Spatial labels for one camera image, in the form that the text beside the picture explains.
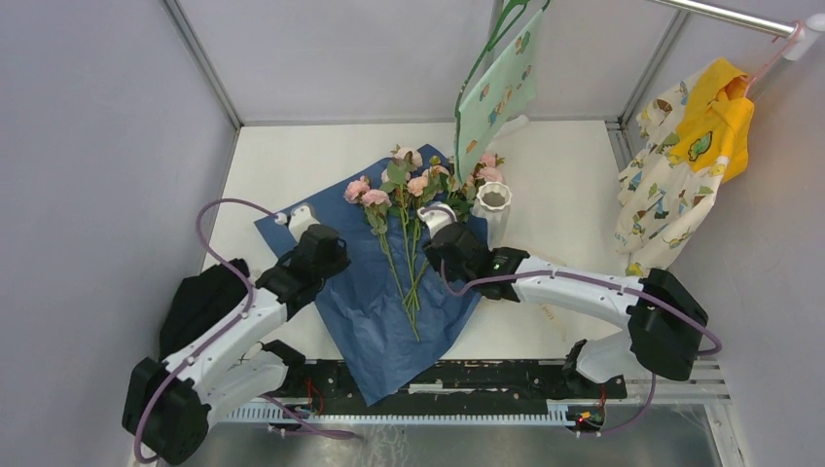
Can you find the pink flower bunch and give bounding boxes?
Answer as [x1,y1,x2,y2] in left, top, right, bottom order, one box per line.
[376,146,505,324]

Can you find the blue wrapping paper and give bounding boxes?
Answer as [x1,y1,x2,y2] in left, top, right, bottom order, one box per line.
[253,144,489,408]

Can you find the separated pink rose stem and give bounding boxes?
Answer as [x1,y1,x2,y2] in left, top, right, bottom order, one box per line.
[343,175,420,341]

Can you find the cream ribbon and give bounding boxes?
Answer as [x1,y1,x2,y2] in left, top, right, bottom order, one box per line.
[540,305,557,323]

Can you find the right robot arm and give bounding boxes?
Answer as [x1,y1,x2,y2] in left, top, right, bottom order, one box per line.
[423,223,709,397]

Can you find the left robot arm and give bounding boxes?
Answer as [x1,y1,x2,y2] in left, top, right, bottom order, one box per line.
[122,223,350,465]

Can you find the white ribbed vase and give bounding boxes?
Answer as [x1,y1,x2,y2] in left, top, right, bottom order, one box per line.
[471,182,513,247]

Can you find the green printed cloth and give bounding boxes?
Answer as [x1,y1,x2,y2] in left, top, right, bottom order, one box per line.
[452,7,546,185]

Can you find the yellow patterned kids garment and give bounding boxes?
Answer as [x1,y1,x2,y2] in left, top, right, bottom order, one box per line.
[614,57,755,276]

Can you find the pink clothes hanger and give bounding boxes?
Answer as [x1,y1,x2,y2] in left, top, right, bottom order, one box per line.
[743,20,804,99]

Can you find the metal hanging rod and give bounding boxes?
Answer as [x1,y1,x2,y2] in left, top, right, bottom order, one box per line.
[652,0,824,61]

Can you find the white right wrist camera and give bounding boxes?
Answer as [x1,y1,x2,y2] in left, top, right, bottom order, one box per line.
[416,201,457,237]

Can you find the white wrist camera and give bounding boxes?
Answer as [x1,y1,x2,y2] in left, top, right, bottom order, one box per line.
[274,203,320,241]
[416,201,457,237]

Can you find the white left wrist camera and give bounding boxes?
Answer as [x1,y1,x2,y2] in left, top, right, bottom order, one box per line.
[274,203,320,241]

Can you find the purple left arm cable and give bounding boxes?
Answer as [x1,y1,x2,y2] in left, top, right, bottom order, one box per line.
[132,198,285,465]

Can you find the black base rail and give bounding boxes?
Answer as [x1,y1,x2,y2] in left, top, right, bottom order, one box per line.
[268,359,628,417]

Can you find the white slotted cable duct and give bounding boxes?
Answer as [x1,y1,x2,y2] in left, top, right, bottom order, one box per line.
[224,401,574,427]

